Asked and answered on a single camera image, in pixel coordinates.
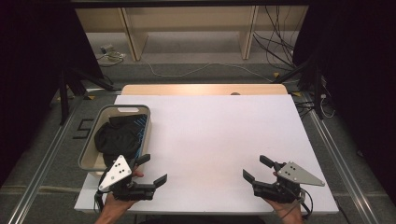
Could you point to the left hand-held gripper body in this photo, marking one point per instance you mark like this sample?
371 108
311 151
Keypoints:
118 172

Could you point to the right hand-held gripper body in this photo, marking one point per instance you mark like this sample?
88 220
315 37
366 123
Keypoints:
295 175

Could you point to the black cloth with blue stripes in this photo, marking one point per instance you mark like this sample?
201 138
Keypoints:
120 137

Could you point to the grey plastic basket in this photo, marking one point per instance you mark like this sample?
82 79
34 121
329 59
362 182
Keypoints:
90 155

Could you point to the person's left hand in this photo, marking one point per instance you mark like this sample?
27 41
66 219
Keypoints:
116 205

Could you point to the person's right hand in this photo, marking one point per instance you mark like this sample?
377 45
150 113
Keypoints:
288 210

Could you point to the black metal stand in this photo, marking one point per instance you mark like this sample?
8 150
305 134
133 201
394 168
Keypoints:
317 93
64 99

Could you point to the black curtain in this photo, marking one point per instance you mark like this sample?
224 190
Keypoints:
361 87
34 77

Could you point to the beige wooden shelf unit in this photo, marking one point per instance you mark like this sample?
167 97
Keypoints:
193 18

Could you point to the aluminium floor rail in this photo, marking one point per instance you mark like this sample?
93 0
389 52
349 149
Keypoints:
46 161
339 161

